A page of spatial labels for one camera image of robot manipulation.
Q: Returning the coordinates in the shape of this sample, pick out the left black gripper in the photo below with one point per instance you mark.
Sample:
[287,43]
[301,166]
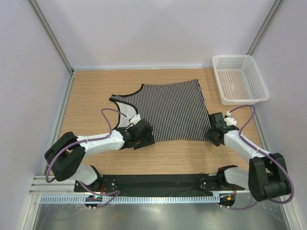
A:
[148,140]

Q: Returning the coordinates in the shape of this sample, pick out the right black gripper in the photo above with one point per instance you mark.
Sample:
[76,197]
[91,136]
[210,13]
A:
[209,135]

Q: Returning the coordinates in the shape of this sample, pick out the black white striped tank top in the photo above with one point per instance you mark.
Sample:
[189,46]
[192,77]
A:
[175,111]

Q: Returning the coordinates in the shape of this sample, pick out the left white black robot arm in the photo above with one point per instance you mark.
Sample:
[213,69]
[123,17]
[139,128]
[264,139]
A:
[65,156]

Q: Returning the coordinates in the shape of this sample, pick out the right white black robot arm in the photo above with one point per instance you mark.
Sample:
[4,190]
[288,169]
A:
[267,177]

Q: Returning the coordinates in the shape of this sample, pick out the white plastic basket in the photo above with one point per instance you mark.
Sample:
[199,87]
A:
[239,80]

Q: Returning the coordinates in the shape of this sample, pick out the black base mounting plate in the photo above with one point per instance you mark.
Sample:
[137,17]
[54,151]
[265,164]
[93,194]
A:
[200,181]

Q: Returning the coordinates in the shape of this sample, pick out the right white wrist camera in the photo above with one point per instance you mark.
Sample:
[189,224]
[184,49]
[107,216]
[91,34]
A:
[229,119]

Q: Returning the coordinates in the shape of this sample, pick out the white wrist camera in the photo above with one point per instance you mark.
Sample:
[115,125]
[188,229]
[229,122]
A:
[134,119]
[229,119]

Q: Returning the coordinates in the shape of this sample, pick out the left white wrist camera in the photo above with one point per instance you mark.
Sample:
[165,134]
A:
[134,119]

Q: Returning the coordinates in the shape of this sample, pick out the slotted white cable duct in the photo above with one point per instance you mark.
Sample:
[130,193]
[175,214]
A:
[86,199]

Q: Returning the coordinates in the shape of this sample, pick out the aluminium front rail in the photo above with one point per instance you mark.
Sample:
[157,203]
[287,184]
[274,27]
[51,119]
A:
[39,186]

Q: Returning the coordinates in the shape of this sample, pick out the right aluminium frame post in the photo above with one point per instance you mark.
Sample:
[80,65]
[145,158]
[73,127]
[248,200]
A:
[277,4]

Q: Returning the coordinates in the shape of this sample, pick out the aluminium frame post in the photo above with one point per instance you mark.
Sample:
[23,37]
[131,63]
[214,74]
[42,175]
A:
[47,28]
[277,4]

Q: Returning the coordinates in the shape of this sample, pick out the left aluminium frame post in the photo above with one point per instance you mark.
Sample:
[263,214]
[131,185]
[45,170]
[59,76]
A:
[47,28]

